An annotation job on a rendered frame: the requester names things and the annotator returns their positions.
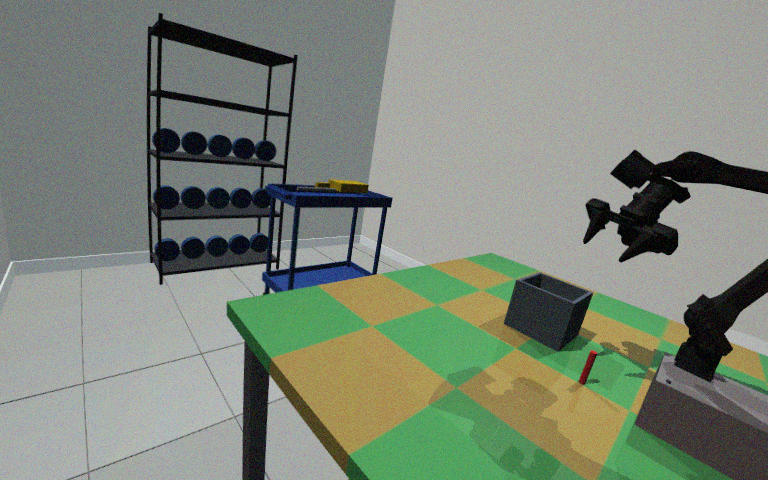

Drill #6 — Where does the dark red peg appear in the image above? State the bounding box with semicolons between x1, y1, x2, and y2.
579;350;598;385

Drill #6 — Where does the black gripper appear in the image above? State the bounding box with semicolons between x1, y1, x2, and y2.
583;192;678;263

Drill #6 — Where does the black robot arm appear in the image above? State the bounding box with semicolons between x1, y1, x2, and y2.
611;150;768;382

